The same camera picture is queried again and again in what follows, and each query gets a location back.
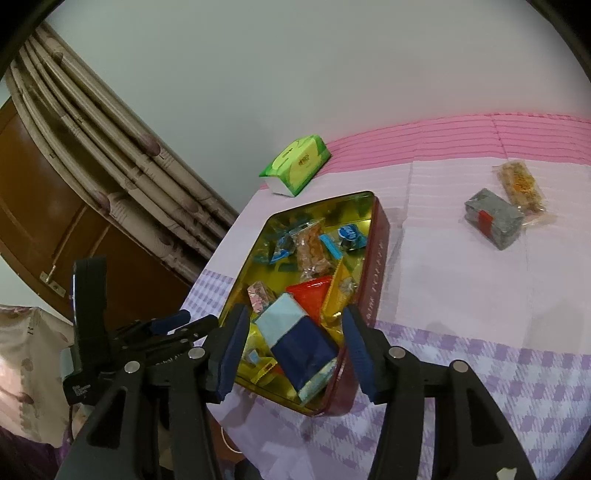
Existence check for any maroon tin box gold interior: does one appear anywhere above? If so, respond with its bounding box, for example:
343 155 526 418
217 191 389 417

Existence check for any blue candy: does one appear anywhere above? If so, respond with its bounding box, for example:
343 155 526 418
321 223 365 259

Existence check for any red snack packet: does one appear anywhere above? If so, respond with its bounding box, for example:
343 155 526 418
285 275 335 324

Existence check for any yellow snack packet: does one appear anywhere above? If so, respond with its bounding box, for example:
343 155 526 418
321 261 360 326

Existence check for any beige patterned curtain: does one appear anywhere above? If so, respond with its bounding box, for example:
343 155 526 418
7 21 238 287

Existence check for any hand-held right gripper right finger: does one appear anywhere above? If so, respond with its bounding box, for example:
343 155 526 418
341 304 539 480

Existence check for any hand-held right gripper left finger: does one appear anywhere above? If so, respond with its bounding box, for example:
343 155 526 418
55 302 251 480

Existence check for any pink and purple tablecloth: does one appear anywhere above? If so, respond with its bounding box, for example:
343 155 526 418
178 112 591 480

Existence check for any light and dark blue packet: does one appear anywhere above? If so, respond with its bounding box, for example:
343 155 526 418
254 293 340 406

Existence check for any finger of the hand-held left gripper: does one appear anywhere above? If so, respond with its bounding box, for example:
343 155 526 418
115 309 192 344
139 315 220 354

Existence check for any brown wooden door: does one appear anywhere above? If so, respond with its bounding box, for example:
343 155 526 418
0 97 192 324

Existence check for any clear nut snack packet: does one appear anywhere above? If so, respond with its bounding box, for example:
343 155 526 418
293 218 338 280

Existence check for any green tissue pack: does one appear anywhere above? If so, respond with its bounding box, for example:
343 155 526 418
259 134 332 198

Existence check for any beige floral cloth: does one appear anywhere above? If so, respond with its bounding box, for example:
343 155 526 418
0 304 77 448

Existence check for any metal door latch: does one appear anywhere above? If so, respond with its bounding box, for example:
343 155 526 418
39 265 65 296

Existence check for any purple cloth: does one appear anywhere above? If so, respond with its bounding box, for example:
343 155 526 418
0 427 61 480

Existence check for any grey packet with red band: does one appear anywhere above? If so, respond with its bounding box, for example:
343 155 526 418
464 188 526 251

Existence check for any small pink snack packet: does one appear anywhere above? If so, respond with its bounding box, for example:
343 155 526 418
247 281 277 319

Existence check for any clear nut bar packet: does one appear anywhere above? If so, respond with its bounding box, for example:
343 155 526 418
492 159 555 227

